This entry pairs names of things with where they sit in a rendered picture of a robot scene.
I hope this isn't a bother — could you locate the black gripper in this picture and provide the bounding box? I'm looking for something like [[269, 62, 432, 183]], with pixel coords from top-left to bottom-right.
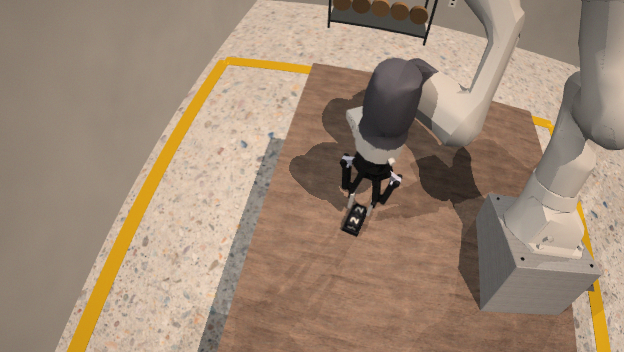
[[340, 151, 403, 216]]

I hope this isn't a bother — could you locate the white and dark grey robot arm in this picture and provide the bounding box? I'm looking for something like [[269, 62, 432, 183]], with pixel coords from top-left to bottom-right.
[[346, 0, 624, 259]]

